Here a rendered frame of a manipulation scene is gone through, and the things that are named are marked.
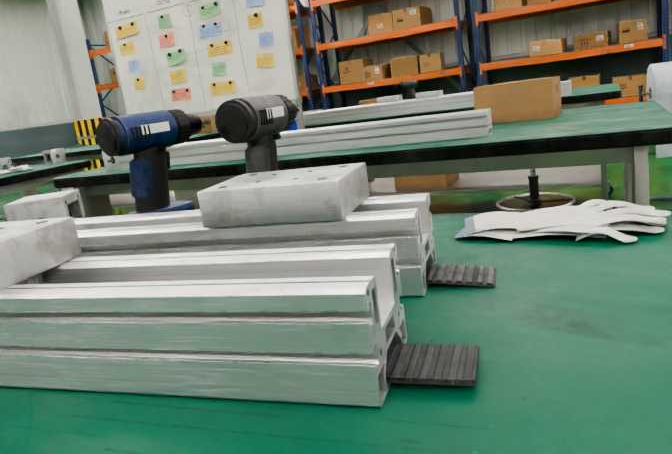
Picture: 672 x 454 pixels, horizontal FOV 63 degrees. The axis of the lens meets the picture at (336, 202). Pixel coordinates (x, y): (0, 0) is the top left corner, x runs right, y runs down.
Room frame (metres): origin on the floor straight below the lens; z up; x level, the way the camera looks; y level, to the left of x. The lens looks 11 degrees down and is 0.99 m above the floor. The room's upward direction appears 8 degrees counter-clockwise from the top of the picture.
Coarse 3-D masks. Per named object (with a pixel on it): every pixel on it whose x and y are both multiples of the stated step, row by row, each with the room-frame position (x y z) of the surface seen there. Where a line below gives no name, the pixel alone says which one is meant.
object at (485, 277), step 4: (480, 268) 0.55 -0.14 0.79; (484, 268) 0.55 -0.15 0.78; (488, 268) 0.55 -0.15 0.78; (492, 268) 0.55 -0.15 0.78; (496, 268) 0.55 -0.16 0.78; (476, 272) 0.54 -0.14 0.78; (480, 272) 0.54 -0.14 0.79; (484, 272) 0.54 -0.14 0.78; (488, 272) 0.54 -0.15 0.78; (492, 272) 0.53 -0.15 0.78; (476, 276) 0.53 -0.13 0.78; (480, 276) 0.52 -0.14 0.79; (484, 276) 0.53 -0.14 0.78; (488, 276) 0.52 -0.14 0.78; (492, 276) 0.52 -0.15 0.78; (476, 280) 0.52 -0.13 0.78; (480, 280) 0.51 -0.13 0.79; (484, 280) 0.52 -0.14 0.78; (488, 280) 0.51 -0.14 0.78; (492, 280) 0.51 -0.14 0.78; (476, 284) 0.51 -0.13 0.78; (480, 284) 0.51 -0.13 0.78; (484, 284) 0.51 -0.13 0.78; (488, 284) 0.51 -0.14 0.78; (492, 284) 0.51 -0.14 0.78
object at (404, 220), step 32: (96, 224) 0.72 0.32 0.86; (128, 224) 0.70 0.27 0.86; (160, 224) 0.69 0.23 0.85; (192, 224) 0.61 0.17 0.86; (288, 224) 0.55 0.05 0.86; (320, 224) 0.54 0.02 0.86; (352, 224) 0.53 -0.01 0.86; (384, 224) 0.51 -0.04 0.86; (416, 224) 0.51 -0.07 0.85; (96, 256) 0.63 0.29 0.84; (416, 256) 0.51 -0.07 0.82; (416, 288) 0.51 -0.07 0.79
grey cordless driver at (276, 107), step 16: (256, 96) 0.77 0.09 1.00; (272, 96) 0.80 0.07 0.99; (224, 112) 0.72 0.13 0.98; (240, 112) 0.71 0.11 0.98; (256, 112) 0.73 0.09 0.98; (272, 112) 0.76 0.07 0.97; (288, 112) 0.82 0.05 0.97; (224, 128) 0.73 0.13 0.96; (240, 128) 0.72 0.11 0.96; (256, 128) 0.73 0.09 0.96; (272, 128) 0.77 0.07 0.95; (288, 128) 0.84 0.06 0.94; (256, 144) 0.76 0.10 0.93; (272, 144) 0.78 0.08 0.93; (256, 160) 0.75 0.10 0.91; (272, 160) 0.77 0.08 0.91
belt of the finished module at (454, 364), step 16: (400, 352) 0.38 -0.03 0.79; (416, 352) 0.38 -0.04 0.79; (432, 352) 0.37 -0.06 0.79; (448, 352) 0.37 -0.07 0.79; (464, 352) 0.37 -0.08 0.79; (400, 368) 0.36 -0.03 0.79; (416, 368) 0.35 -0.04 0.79; (432, 368) 0.35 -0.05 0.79; (448, 368) 0.35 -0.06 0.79; (464, 368) 0.35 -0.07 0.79; (432, 384) 0.34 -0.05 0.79; (448, 384) 0.34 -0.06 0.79; (464, 384) 0.33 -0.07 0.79
